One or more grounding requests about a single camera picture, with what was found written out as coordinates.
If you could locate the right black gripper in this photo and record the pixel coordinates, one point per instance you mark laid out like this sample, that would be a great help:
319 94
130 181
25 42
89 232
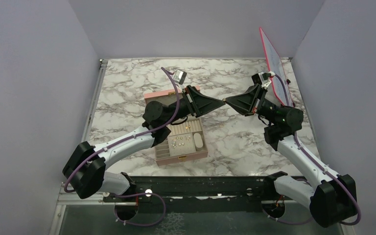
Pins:
250 102

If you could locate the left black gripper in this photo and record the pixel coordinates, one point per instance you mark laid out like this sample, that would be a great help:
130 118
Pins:
198 104

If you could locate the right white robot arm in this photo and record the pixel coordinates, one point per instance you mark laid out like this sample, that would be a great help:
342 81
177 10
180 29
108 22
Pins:
329 196

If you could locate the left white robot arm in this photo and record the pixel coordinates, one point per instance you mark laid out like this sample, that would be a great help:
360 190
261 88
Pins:
85 170

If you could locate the beige watch pillow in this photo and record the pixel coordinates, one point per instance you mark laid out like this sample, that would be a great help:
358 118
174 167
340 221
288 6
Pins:
198 141

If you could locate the black metal base rail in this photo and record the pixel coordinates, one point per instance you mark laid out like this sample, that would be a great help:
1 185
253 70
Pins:
188 194

